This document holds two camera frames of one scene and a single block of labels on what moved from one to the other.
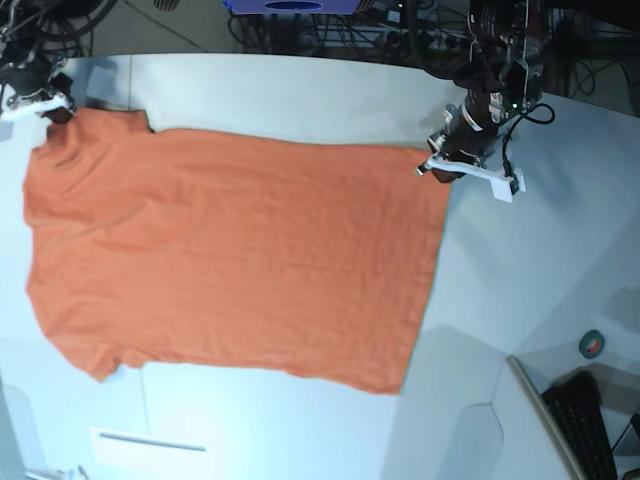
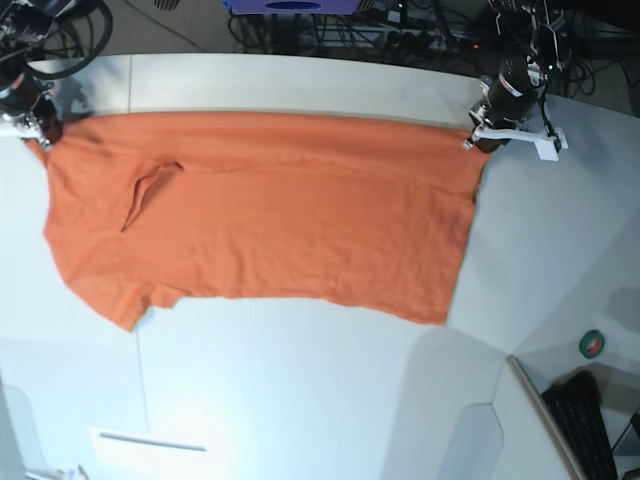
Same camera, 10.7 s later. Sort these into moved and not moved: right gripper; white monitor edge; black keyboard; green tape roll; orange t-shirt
Moved: right gripper; orange t-shirt
Not moved: white monitor edge; green tape roll; black keyboard
